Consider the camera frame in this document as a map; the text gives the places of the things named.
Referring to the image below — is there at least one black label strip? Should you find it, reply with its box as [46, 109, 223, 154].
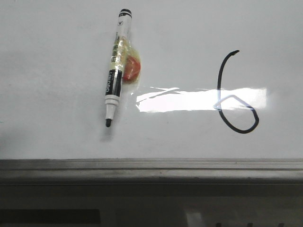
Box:
[0, 209, 101, 224]

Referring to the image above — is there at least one white whiteboard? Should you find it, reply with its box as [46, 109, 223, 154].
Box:
[0, 0, 303, 197]

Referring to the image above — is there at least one black white whiteboard marker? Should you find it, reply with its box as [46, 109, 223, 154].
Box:
[105, 9, 141, 127]

